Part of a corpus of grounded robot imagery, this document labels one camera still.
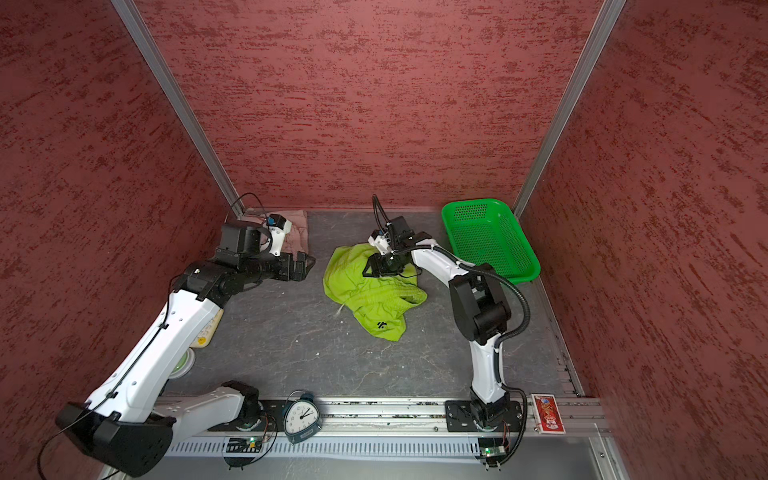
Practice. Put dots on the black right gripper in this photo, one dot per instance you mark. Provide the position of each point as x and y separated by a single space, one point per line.
379 266

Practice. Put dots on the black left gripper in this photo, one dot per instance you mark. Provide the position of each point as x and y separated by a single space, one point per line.
300 272

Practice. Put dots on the pink shorts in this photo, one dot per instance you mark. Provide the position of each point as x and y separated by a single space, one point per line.
298 239

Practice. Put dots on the lime green shorts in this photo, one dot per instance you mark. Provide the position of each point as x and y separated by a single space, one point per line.
378 304

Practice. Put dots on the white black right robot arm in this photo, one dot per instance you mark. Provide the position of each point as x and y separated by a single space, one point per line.
480 309

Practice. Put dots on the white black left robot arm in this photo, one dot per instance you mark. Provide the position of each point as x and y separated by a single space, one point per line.
124 424

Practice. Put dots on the green plastic basket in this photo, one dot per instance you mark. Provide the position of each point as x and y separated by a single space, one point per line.
486 231

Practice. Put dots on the beige calculator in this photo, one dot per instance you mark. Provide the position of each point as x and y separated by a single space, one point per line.
207 333

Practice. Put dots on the teal alarm clock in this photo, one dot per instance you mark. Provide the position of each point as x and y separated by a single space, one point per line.
301 417

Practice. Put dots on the green push button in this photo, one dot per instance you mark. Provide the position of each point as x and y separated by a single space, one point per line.
184 366

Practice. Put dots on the left controller board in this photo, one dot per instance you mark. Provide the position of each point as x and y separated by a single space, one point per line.
240 452

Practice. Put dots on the controller board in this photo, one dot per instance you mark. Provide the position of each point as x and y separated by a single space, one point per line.
492 451
240 452

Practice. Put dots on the right controller board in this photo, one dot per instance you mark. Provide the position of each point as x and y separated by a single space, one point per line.
492 451

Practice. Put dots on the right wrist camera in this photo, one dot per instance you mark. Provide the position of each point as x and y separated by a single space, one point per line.
392 237

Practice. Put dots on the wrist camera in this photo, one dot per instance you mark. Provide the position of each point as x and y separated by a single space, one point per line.
278 228
392 237

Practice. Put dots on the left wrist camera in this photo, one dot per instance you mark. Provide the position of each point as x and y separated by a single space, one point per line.
278 228

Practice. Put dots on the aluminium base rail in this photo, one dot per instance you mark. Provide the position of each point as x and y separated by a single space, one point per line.
366 414

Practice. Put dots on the left aluminium corner post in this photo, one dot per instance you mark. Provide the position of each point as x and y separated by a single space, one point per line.
131 18

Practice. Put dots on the aluminium corner post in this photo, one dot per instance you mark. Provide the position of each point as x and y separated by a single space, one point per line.
131 18
600 32

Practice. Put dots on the right aluminium corner post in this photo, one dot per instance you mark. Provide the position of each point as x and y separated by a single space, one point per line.
600 32

